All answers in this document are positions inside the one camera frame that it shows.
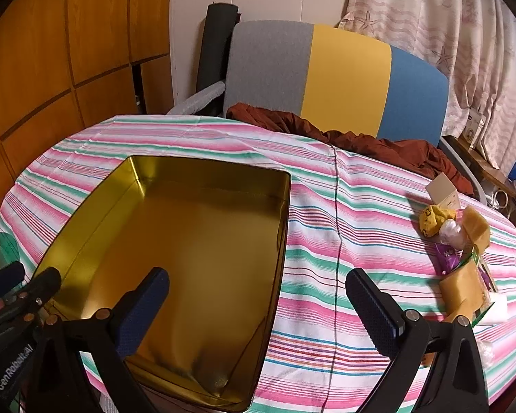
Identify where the black rolled mat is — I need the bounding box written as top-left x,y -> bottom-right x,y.
196,3 -> 240,92

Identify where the yellow smiley sock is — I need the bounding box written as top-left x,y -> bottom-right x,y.
418,204 -> 457,238

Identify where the dark red blanket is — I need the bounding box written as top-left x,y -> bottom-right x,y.
226,103 -> 473,197

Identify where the clear plastic bottle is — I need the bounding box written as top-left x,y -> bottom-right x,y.
438,219 -> 468,250

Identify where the cream cardboard box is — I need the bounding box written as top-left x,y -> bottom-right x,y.
426,173 -> 460,210

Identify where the striped pink green bedspread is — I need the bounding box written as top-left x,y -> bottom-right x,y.
0,114 -> 516,413

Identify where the tan sponge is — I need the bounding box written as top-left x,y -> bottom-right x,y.
439,260 -> 490,322

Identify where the beige patterned curtain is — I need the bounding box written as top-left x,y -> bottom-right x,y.
339,0 -> 516,173

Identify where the green edged cracker packet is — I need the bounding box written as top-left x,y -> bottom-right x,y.
459,246 -> 498,325

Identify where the wooden side desk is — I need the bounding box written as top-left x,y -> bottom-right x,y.
444,136 -> 516,227

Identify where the purple snack packet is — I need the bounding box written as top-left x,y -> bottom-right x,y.
434,242 -> 460,276

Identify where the white wrapped roll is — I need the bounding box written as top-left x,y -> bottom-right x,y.
168,81 -> 225,116

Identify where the grey yellow blue headboard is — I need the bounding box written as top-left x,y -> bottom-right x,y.
224,21 -> 448,146

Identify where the wooden wardrobe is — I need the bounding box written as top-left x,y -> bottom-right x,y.
0,0 -> 173,207

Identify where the gold metal tin box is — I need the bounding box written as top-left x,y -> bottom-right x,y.
39,156 -> 291,412

